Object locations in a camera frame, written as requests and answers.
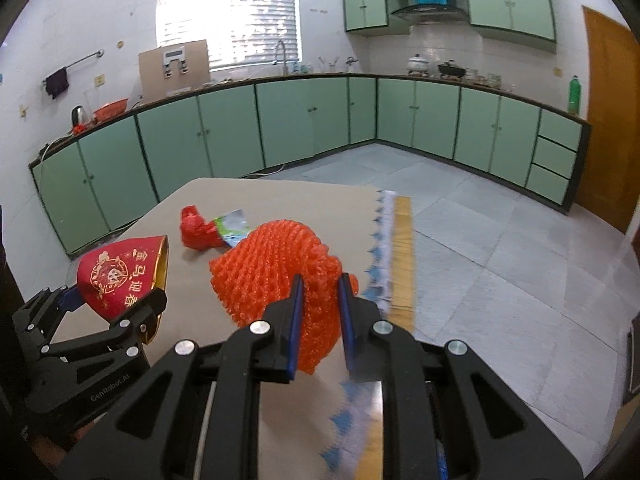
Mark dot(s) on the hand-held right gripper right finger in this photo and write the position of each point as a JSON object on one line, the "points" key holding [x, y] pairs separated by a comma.
{"points": [[346, 330]]}

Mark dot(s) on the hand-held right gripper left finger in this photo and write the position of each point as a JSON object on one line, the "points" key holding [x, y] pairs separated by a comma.
{"points": [[295, 325]]}

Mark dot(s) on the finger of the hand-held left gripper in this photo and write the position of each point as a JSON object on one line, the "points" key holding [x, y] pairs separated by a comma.
{"points": [[67, 299], [115, 330]]}

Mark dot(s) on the orange foam fruit net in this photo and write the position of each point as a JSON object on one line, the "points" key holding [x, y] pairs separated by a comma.
{"points": [[275, 260]]}

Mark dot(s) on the person's left hand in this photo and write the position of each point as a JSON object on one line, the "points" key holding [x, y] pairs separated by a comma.
{"points": [[50, 452]]}

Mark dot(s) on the wooden table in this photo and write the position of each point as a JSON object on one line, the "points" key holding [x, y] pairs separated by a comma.
{"points": [[402, 260]]}

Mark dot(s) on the green and white wrapper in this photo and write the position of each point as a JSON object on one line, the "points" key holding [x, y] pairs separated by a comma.
{"points": [[232, 225]]}

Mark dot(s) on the electric kettle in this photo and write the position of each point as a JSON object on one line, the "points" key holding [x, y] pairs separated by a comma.
{"points": [[78, 116]]}

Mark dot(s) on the red plastic basin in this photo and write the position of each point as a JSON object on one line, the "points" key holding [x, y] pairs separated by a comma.
{"points": [[111, 110]]}

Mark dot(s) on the green base cabinets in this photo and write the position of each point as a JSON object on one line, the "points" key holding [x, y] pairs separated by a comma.
{"points": [[230, 125]]}

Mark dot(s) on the dark towel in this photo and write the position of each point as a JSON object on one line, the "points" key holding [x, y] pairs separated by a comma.
{"points": [[56, 82]]}

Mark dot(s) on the cardboard box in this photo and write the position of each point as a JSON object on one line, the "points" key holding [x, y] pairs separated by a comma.
{"points": [[150, 75]]}

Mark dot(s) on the utensil holder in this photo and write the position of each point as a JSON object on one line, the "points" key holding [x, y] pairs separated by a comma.
{"points": [[327, 66]]}

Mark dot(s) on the steel kitchen faucet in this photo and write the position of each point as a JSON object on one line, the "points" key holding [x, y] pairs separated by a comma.
{"points": [[285, 60]]}

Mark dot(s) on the black wok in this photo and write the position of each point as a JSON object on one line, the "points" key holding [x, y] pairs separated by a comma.
{"points": [[451, 70]]}

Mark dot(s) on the window with white blinds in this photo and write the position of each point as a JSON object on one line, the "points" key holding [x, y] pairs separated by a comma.
{"points": [[225, 15]]}

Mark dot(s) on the green bottle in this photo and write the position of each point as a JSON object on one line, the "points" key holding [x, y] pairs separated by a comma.
{"points": [[575, 95]]}

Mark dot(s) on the black range hood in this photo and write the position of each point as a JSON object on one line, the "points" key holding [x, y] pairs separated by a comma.
{"points": [[430, 10]]}

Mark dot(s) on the brown wooden door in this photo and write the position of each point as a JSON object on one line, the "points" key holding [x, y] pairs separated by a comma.
{"points": [[607, 120]]}

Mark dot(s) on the metal towel rail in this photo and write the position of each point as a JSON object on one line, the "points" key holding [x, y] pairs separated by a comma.
{"points": [[80, 61]]}

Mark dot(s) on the green wall cabinets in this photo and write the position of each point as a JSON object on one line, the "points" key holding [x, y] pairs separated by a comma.
{"points": [[365, 5]]}

